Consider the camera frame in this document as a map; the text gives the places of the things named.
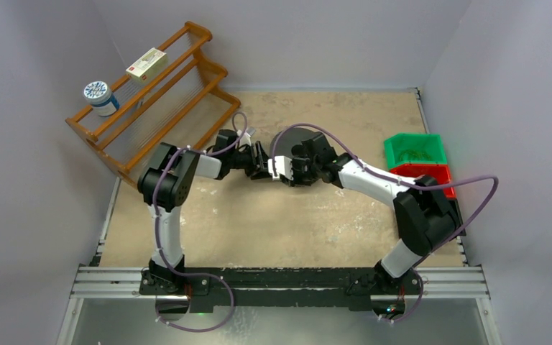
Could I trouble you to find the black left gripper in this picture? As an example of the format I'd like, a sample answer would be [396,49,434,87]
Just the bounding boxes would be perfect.
[227,142,274,179]

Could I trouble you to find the black perforated cable spool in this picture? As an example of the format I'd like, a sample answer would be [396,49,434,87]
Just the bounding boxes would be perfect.
[268,127,317,165]

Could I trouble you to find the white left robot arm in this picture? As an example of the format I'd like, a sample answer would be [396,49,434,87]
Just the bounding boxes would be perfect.
[137,129,270,294]

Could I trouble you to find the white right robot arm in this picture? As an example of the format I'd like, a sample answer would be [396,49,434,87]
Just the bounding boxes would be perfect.
[268,128,461,293]

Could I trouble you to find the orange wooden rack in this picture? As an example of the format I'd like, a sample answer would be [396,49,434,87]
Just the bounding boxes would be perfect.
[65,22,241,185]

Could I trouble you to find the green plastic bin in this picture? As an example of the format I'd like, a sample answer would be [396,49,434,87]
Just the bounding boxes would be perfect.
[384,133,448,169]

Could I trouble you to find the red plastic bin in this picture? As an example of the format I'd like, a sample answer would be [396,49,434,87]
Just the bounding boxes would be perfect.
[389,164,457,200]

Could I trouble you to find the green white cardboard box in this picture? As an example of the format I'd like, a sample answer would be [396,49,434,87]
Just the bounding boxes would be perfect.
[125,47,168,85]

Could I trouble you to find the black plastic bin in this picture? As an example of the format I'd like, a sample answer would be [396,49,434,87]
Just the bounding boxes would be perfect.
[448,198,464,230]

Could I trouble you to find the blue white round jar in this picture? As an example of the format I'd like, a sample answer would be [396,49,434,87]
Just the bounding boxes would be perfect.
[83,80,120,117]

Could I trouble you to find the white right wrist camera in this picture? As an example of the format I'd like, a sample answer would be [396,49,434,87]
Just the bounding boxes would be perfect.
[268,155,293,180]

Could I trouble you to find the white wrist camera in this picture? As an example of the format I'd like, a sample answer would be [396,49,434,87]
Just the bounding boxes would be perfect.
[236,126,256,139]
[268,155,293,180]

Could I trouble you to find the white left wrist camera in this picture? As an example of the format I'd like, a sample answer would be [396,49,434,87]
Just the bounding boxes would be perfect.
[236,126,256,139]

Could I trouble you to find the green wire bundle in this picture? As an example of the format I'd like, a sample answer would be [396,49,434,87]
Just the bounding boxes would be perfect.
[397,144,436,163]

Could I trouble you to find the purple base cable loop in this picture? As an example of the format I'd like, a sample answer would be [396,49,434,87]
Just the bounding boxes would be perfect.
[154,275,236,334]

